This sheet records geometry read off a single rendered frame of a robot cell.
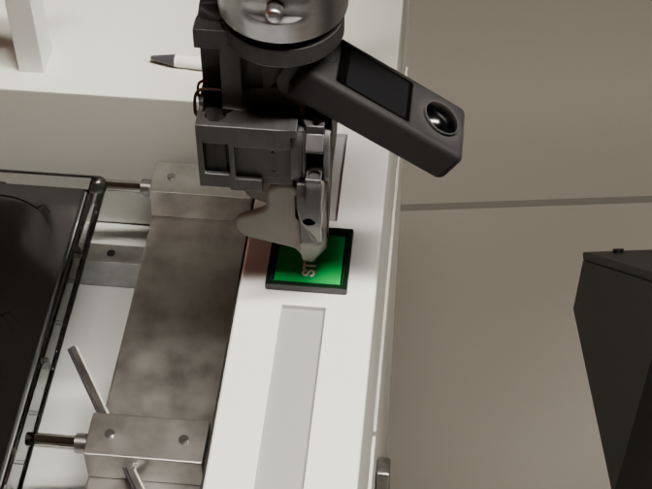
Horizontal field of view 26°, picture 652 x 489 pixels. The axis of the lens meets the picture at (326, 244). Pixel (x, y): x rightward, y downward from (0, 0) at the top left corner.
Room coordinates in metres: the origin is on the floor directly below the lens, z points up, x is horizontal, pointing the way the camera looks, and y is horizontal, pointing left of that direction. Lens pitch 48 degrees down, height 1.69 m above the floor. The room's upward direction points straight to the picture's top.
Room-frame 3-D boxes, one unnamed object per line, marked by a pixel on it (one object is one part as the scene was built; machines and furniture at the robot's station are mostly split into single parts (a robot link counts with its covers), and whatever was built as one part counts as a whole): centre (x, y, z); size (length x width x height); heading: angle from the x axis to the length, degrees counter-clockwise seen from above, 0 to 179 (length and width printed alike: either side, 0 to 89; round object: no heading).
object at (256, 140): (0.65, 0.03, 1.12); 0.09 x 0.08 x 0.12; 84
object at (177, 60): (0.84, 0.07, 0.97); 0.14 x 0.01 x 0.01; 80
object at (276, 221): (0.63, 0.03, 1.01); 0.06 x 0.03 x 0.09; 84
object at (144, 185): (0.78, 0.16, 0.89); 0.05 x 0.01 x 0.01; 84
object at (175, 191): (0.78, 0.10, 0.89); 0.08 x 0.03 x 0.03; 84
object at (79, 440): (0.54, 0.18, 0.89); 0.05 x 0.01 x 0.01; 84
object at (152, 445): (0.54, 0.12, 0.89); 0.08 x 0.03 x 0.03; 84
